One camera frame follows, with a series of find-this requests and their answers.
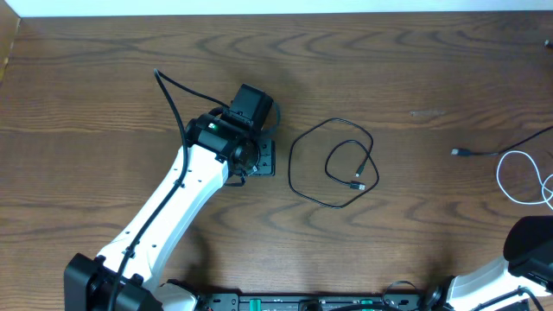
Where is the short black USB cable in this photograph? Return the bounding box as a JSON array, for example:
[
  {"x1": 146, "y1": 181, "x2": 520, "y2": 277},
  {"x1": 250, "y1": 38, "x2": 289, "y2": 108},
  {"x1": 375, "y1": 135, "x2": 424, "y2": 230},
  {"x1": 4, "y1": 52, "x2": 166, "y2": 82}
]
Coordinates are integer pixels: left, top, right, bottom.
[{"x1": 287, "y1": 117, "x2": 381, "y2": 210}]

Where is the long black USB cable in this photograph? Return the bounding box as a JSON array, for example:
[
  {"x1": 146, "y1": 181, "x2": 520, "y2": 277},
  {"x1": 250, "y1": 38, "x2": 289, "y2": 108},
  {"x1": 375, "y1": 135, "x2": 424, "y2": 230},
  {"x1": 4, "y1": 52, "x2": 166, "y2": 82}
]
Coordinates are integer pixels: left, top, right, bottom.
[{"x1": 450, "y1": 38, "x2": 553, "y2": 158}]

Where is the white USB cable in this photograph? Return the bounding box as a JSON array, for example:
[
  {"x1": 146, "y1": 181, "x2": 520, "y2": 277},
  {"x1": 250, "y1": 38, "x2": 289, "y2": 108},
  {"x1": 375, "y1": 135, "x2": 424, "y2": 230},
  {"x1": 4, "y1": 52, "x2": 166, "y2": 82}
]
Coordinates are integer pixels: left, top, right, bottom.
[{"x1": 495, "y1": 149, "x2": 553, "y2": 206}]

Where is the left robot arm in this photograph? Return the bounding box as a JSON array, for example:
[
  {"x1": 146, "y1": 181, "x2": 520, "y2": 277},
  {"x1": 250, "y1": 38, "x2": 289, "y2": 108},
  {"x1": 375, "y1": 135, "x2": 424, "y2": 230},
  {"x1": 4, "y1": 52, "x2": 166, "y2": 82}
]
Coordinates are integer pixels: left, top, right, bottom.
[{"x1": 64, "y1": 85, "x2": 276, "y2": 310}]

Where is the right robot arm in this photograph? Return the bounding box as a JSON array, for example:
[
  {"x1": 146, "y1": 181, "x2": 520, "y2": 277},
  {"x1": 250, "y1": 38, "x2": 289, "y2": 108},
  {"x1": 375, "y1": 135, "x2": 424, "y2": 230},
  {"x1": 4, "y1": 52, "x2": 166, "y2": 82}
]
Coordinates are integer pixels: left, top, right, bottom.
[{"x1": 421, "y1": 216, "x2": 552, "y2": 310}]

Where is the cardboard panel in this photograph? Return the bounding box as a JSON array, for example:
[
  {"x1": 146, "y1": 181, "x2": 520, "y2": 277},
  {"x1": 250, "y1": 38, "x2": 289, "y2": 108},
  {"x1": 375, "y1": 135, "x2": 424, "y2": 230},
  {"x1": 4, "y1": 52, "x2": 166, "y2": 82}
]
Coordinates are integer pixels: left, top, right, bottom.
[{"x1": 0, "y1": 0, "x2": 21, "y2": 80}]

